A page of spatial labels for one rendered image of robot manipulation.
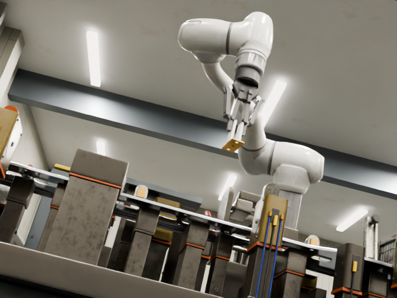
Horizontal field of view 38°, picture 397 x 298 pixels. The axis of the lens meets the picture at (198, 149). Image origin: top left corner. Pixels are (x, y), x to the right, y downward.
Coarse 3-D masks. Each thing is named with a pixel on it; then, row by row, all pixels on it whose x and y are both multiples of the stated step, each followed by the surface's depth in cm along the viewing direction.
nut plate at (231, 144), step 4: (232, 140) 158; (236, 140) 157; (228, 144) 161; (232, 144) 160; (236, 144) 160; (240, 144) 159; (224, 148) 164; (228, 148) 163; (232, 148) 163; (236, 148) 162; (232, 152) 165
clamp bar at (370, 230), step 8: (368, 216) 176; (376, 216) 174; (368, 224) 175; (376, 224) 176; (368, 232) 173; (376, 232) 174; (368, 240) 172; (376, 240) 173; (368, 248) 171; (376, 248) 171; (368, 256) 169; (376, 256) 170
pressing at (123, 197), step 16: (32, 176) 144; (48, 176) 141; (64, 176) 137; (48, 192) 154; (128, 208) 150; (160, 208) 144; (176, 208) 139; (160, 224) 156; (176, 224) 153; (224, 224) 144; (208, 240) 157; (240, 240) 155; (288, 240) 142; (320, 256) 150; (320, 272) 161; (384, 272) 151
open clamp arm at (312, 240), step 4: (312, 236) 171; (308, 240) 170; (312, 240) 169; (316, 240) 169; (312, 244) 168; (316, 244) 169; (316, 256) 167; (308, 272) 164; (312, 272) 164; (304, 276) 165; (308, 276) 164; (312, 276) 164; (316, 276) 163
